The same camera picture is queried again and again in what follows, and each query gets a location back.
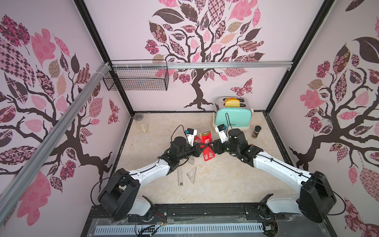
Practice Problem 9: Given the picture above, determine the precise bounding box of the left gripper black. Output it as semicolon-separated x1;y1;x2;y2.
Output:
177;142;207;161

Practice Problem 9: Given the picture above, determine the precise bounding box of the clear protractor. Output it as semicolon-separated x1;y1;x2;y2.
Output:
188;157;195;165

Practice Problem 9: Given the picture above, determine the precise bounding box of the clear triangle set square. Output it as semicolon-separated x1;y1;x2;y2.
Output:
187;167;197;184

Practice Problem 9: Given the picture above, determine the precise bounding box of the clear straight ruler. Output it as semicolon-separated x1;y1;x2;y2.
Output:
177;167;184;187

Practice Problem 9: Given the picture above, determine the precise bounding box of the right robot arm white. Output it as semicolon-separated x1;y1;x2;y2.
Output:
211;124;337;223

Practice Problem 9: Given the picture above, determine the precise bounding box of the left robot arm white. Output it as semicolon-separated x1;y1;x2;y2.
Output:
97;137;208;221

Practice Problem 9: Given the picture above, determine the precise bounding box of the mint green toaster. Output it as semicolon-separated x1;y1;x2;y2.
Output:
212;97;254;130

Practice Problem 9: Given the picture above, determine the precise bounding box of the spice jar black lid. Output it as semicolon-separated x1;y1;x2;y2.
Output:
251;125;262;139

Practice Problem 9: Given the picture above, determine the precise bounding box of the yellow toast slice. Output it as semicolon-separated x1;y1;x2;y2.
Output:
224;98;241;108

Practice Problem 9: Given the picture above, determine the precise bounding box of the clear glass jar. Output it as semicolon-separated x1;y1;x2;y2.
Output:
133;113;149;133

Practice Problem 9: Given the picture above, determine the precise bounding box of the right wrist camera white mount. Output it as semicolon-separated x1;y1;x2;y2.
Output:
215;124;229;143

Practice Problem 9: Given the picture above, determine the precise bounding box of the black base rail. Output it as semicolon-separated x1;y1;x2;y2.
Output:
88;202;300;221

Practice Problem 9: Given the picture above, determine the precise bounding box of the white slotted cable duct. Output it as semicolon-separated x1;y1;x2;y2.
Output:
93;223;265;237

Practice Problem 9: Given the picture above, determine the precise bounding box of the aluminium rail back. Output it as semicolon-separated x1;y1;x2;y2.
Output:
112;60;293;70

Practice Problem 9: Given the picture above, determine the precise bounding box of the aluminium rail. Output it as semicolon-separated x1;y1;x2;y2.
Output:
112;60;293;70
1;62;112;224

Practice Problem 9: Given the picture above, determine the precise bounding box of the black wire basket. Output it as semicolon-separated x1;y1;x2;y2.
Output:
103;59;169;91

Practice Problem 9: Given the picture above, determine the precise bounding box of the aluminium rail left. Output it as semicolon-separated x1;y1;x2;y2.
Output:
1;62;112;224

